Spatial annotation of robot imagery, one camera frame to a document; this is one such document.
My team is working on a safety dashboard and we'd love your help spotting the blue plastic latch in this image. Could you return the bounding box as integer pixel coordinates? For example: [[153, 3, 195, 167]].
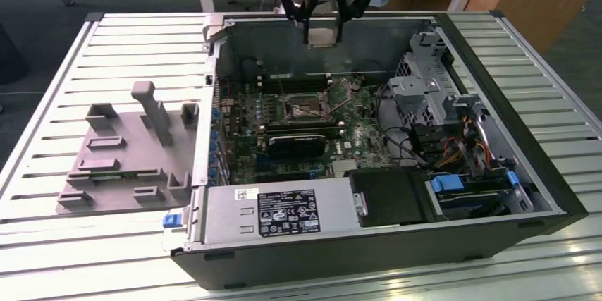
[[161, 211, 183, 228]]

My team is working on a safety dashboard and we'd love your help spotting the metal drive cage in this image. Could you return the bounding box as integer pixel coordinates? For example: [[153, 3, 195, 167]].
[[387, 31, 480, 125]]

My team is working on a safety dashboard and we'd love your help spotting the black cable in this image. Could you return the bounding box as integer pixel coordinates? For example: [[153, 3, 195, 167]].
[[380, 126, 424, 168]]

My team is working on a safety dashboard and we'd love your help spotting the metal socket cover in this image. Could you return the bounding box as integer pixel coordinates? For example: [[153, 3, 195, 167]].
[[322, 77, 364, 114]]

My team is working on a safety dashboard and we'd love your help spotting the coloured wire bundle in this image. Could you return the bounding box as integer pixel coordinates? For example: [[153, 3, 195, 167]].
[[436, 117, 495, 171]]

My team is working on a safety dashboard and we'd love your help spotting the silver topped CPU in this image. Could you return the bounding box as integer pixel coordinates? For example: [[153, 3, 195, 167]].
[[308, 27, 339, 49]]

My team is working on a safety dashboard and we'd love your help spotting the black open PC case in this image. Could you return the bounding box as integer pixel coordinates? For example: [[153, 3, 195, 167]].
[[169, 10, 590, 291]]

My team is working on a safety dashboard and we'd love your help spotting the green RAM stick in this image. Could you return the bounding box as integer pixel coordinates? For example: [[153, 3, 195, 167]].
[[88, 171, 161, 179]]

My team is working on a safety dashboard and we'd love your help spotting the silver power supply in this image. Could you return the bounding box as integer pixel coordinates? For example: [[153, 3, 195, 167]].
[[196, 183, 363, 245]]

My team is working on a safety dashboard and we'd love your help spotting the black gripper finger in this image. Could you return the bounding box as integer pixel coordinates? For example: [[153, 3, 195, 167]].
[[328, 0, 375, 45], [275, 0, 326, 47]]

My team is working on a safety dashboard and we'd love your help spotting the CPU socket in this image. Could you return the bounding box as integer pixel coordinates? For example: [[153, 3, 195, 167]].
[[282, 94, 328, 124]]

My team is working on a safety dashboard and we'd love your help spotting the green motherboard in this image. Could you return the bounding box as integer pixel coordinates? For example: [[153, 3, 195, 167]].
[[214, 71, 394, 184]]

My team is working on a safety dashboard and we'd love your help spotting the black graphics card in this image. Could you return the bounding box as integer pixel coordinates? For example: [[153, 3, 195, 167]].
[[266, 134, 327, 160]]

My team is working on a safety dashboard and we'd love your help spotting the hard disk in blue carrier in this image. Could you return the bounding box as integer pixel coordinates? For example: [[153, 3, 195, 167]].
[[426, 170, 521, 217]]

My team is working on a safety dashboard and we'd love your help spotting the grey plastic parts rack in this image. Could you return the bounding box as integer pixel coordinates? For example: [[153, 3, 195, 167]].
[[56, 80, 202, 216]]

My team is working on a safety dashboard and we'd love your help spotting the black plastic shroud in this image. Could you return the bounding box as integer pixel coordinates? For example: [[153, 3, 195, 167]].
[[346, 168, 438, 228]]

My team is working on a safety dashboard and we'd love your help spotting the black RAM slot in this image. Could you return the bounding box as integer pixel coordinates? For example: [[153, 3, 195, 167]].
[[260, 77, 330, 84], [262, 86, 328, 93], [266, 128, 346, 134], [262, 82, 330, 88], [266, 124, 346, 130], [266, 120, 344, 126]]

